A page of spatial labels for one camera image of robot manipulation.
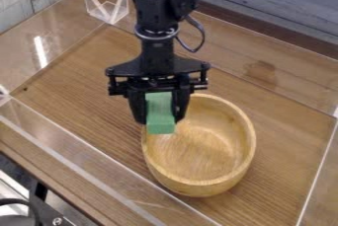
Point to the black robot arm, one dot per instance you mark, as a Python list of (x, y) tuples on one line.
[(157, 18)]

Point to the green rectangular block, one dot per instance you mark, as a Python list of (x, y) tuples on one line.
[(159, 117)]

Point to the light wooden bowl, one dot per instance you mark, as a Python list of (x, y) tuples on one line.
[(201, 159)]

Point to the black metal table frame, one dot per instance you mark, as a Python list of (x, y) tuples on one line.
[(48, 216)]

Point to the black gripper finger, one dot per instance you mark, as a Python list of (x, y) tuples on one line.
[(137, 105), (179, 101)]

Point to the clear acrylic corner bracket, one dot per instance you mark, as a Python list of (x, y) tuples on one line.
[(107, 12)]

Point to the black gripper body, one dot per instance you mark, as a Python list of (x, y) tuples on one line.
[(157, 71)]

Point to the clear acrylic front wall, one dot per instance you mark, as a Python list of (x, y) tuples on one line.
[(112, 194)]

